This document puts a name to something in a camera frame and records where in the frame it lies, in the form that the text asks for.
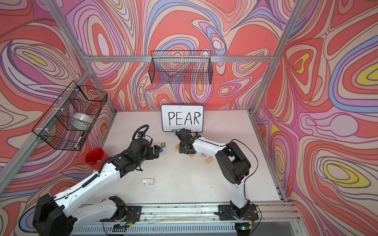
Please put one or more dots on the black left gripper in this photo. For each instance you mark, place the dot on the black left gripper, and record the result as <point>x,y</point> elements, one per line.
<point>152,155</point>

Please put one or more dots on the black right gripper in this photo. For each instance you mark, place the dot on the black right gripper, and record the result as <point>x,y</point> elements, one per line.
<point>181,150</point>

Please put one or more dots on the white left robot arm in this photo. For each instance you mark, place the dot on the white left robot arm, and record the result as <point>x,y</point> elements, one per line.
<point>63,213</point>

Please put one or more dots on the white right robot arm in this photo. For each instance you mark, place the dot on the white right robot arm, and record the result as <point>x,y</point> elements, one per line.
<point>233,163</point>

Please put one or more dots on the whiteboard with PEAR text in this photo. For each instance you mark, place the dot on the whiteboard with PEAR text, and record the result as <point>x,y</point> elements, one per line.
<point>175,117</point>

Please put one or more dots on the white small device on table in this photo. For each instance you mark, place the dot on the white small device on table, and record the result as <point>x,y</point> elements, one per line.
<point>148,181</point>

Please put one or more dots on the red plastic cup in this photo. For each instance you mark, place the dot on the red plastic cup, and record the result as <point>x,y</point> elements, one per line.
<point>95,158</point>

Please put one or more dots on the white tape roll in basket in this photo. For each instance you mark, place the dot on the white tape roll in basket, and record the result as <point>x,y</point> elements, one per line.
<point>80,122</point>

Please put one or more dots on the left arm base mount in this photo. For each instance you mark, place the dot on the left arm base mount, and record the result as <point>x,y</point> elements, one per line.
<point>124,212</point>

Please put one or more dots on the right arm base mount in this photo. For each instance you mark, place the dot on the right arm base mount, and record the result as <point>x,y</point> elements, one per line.
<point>231,212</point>

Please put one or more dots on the black wire basket back wall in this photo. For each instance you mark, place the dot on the black wire basket back wall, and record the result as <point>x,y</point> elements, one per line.
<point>181,67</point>

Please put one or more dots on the black wire basket wall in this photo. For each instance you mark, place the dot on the black wire basket wall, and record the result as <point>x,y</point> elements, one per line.
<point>181,67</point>
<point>54,128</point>

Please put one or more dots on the black wire basket left wall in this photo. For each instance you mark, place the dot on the black wire basket left wall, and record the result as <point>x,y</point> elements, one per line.
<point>54,128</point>

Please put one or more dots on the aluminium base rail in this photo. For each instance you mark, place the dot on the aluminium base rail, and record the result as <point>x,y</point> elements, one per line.
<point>203,219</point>

